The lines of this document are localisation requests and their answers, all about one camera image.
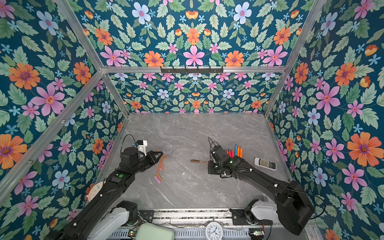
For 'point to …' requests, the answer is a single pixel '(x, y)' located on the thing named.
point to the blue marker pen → (236, 150)
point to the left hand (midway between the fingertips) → (164, 150)
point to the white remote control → (265, 163)
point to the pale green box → (151, 231)
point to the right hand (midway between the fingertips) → (208, 168)
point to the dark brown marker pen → (197, 161)
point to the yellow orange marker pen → (241, 152)
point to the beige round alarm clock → (95, 190)
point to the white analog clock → (213, 231)
